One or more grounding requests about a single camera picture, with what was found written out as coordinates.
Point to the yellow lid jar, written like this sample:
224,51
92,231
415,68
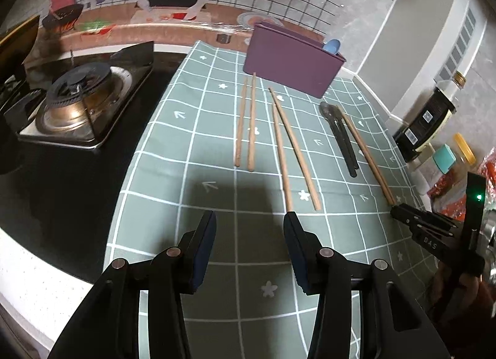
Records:
465,148

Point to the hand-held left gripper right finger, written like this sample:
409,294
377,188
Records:
295,250

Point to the dark sauce bottle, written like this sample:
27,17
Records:
426,118

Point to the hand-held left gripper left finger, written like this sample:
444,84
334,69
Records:
206,250

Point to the dark cookware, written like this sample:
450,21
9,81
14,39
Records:
17,49

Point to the person's right hand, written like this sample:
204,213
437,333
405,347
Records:
480,297

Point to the blue spoon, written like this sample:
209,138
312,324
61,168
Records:
332,47

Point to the green checkered table cloth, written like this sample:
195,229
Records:
217,142

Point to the gas stove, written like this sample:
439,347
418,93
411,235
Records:
77,103

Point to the small metal cup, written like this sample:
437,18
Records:
223,39

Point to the wall vent grille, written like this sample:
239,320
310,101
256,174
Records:
459,43

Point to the purple utensil holder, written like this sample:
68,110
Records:
286,60

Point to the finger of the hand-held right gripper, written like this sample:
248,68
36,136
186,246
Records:
418,215
434,230

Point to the black fork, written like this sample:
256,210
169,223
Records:
346,138

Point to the teal lid jar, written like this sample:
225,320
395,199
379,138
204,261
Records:
443,159

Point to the red snack packet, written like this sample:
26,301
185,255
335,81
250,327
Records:
451,210

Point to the black spoon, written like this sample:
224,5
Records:
325,108

